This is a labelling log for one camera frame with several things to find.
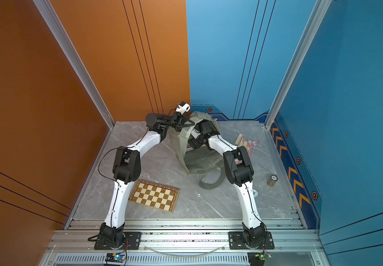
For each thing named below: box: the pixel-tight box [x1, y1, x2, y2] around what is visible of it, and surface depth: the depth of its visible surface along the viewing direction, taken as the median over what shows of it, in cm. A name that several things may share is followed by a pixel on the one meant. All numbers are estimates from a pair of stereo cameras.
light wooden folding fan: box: [233, 133, 248, 147], surface depth 114 cm
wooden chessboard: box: [128, 179, 180, 213], surface depth 85 cm
